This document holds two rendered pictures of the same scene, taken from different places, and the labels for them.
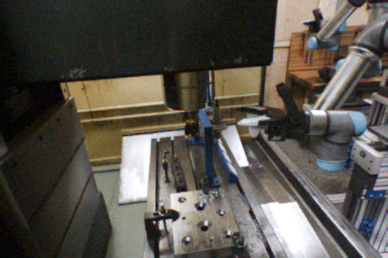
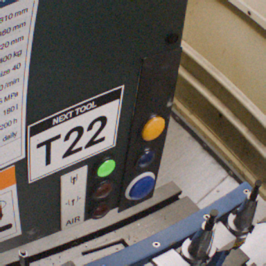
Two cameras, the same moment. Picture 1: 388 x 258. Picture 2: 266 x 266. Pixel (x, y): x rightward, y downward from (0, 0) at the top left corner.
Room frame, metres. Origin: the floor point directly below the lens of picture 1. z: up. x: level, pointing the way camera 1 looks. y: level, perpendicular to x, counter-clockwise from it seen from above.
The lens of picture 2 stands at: (0.70, -0.55, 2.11)
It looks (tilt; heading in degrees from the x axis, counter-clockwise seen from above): 43 degrees down; 53
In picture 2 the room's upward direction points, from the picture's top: 9 degrees clockwise
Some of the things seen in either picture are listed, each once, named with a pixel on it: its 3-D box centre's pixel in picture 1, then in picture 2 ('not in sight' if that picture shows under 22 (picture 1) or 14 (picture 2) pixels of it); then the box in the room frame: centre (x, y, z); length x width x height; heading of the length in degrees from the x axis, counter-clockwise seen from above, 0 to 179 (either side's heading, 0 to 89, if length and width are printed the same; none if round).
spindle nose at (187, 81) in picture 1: (188, 83); not in sight; (0.70, 0.01, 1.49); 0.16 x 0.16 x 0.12
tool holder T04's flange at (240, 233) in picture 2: not in sight; (241, 224); (1.35, -0.07, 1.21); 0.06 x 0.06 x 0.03
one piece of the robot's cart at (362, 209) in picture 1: (366, 170); not in sight; (1.12, -1.00, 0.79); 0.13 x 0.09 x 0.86; 2
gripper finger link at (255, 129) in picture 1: (254, 128); not in sight; (0.62, -0.17, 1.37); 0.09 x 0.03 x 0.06; 107
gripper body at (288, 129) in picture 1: (285, 124); not in sight; (0.65, -0.28, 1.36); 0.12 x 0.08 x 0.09; 81
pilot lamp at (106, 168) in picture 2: not in sight; (105, 167); (0.97, -0.17, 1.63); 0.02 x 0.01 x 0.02; 6
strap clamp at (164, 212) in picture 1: (162, 220); not in sight; (0.67, 0.14, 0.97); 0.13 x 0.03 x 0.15; 96
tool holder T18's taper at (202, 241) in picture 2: not in sight; (204, 237); (1.24, -0.08, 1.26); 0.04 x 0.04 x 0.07
